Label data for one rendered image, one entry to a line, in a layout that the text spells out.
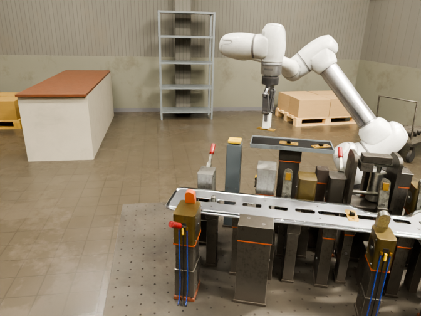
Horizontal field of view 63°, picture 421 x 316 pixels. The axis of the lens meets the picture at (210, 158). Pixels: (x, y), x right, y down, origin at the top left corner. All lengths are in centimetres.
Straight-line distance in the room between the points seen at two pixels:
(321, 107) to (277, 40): 524
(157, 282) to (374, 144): 130
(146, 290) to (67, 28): 637
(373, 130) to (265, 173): 77
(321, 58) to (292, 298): 124
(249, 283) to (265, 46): 94
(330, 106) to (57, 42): 525
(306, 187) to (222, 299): 55
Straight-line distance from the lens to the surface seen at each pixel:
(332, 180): 152
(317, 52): 204
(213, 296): 141
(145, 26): 720
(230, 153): 163
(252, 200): 142
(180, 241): 123
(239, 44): 155
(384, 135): 202
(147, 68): 723
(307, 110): 660
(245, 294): 136
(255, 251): 124
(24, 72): 765
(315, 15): 790
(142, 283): 147
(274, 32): 152
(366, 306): 138
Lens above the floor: 165
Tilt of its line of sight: 21 degrees down
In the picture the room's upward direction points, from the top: 1 degrees clockwise
